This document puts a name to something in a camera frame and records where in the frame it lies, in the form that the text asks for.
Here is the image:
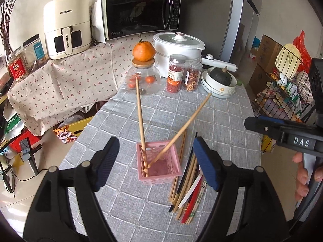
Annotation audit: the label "clear container black lid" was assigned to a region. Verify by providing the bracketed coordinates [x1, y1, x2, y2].
[23, 34, 48, 68]

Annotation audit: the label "grey refrigerator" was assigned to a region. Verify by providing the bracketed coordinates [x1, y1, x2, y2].
[218, 0, 260, 63]

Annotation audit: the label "large orange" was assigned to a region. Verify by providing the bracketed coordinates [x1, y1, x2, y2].
[133, 40, 156, 62]

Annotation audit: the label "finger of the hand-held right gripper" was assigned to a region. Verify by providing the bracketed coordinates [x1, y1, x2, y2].
[257, 115, 304, 126]
[244, 117, 282, 142]

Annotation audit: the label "red plastic bag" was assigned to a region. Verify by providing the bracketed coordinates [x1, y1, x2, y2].
[293, 30, 313, 74]

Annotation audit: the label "white electric cooker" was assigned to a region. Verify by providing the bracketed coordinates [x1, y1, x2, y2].
[153, 32, 206, 78]

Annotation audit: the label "white appliance handle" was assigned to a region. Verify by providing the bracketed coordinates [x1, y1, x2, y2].
[201, 54, 238, 71]

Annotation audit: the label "yellow cartoon print box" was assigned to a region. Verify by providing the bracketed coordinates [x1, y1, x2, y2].
[53, 116, 94, 144]

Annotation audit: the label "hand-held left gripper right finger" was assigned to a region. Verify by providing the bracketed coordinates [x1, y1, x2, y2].
[193, 136, 294, 242]

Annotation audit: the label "yellow packet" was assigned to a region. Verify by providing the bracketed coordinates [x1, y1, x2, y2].
[261, 135, 275, 153]

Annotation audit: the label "black microwave oven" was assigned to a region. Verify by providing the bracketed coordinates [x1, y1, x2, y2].
[101, 0, 182, 41]

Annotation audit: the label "pink plastic basket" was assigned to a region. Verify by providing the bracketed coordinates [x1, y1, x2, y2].
[136, 140, 182, 185]

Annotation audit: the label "jar of red berries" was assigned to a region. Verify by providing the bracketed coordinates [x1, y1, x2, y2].
[166, 54, 186, 94]

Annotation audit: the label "cherry print cloth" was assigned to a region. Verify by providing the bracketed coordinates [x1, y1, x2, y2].
[7, 34, 162, 137]

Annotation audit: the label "dark green squash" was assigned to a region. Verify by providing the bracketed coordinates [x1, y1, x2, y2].
[210, 66, 232, 86]

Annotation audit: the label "jar of dried rings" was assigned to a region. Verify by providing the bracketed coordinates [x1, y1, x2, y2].
[183, 61, 203, 92]

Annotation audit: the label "pile of chopsticks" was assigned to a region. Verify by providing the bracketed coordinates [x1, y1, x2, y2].
[168, 130, 208, 225]

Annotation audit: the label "cream air fryer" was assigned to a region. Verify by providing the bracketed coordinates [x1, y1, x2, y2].
[43, 0, 92, 60]

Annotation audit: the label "wooden chopstick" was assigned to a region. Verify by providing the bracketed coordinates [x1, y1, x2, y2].
[135, 78, 149, 177]
[148, 93, 212, 168]

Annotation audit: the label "white pot with green handle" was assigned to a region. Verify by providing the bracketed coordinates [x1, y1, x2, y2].
[205, 67, 241, 94]

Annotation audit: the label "green printed bag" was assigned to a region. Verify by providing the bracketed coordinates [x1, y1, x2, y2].
[4, 113, 26, 142]

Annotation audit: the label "grey checked tablecloth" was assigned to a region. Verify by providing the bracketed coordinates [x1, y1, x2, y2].
[59, 77, 261, 242]

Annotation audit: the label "clear jar red label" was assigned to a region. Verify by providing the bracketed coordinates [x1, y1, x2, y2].
[6, 47, 35, 82]

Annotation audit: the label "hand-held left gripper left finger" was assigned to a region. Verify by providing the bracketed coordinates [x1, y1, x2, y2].
[23, 136, 120, 242]

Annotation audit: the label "cardboard box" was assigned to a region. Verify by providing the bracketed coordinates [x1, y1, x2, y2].
[249, 64, 270, 95]
[256, 35, 283, 72]

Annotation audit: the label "napa cabbage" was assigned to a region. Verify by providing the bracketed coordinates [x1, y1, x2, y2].
[275, 43, 302, 78]

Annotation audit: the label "dried twigs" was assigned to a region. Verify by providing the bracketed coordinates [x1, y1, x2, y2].
[0, 0, 23, 53]

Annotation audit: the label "person's right hand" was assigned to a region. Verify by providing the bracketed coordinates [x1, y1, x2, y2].
[292, 152, 310, 202]

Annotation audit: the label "white plastic spoon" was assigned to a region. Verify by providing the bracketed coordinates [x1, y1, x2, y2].
[178, 166, 205, 208]

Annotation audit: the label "glass jar wooden lid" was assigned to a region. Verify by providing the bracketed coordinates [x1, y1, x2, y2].
[125, 58, 161, 95]

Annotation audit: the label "black wire rack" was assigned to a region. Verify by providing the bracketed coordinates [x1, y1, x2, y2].
[251, 44, 316, 154]

